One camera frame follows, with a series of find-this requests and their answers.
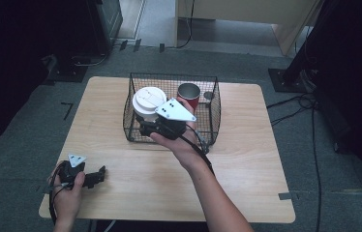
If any black curtain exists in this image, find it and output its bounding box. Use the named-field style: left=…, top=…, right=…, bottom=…
left=0, top=0, right=98, bottom=153
left=284, top=0, right=362, bottom=194

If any hand-held gripper cable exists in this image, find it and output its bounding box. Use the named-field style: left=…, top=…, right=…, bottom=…
left=44, top=161, right=74, bottom=226
left=178, top=123, right=216, bottom=178

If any black hanging cable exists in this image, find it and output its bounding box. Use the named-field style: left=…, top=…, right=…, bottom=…
left=166, top=0, right=196, bottom=50

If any left hand-held gripper cable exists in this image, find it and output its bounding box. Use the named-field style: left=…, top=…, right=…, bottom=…
left=44, top=161, right=74, bottom=226

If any long black floor cable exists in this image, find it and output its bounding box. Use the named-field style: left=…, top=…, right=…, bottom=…
left=310, top=104, right=323, bottom=232

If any dark equipment case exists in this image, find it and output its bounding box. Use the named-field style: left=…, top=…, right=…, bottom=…
left=86, top=0, right=124, bottom=56

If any person's left hand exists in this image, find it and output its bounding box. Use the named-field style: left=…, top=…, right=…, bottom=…
left=46, top=162, right=86, bottom=224

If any red cup with steel inside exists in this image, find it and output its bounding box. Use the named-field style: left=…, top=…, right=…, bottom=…
left=176, top=82, right=201, bottom=112

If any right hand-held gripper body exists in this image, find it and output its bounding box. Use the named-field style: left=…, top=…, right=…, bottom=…
left=154, top=97, right=197, bottom=140

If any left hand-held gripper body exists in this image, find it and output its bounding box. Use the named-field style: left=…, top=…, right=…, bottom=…
left=57, top=154, right=87, bottom=186

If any clear bottle with white lid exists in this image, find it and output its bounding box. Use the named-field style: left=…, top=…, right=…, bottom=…
left=132, top=86, right=167, bottom=124

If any person's right hand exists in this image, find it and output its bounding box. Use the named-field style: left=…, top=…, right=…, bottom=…
left=149, top=98, right=210, bottom=172

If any beige wooden furniture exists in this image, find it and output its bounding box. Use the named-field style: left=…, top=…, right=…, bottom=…
left=173, top=0, right=327, bottom=57

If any grey floor cable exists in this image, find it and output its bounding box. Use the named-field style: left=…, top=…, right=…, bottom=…
left=72, top=50, right=111, bottom=68

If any black wire mesh basket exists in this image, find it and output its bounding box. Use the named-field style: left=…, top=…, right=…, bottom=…
left=122, top=72, right=222, bottom=147

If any right hand-held gripper cable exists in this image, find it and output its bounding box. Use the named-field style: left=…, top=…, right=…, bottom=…
left=178, top=123, right=216, bottom=178

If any black stand base plate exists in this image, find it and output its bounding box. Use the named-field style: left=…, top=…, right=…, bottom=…
left=268, top=68, right=313, bottom=95
left=42, top=54, right=89, bottom=86

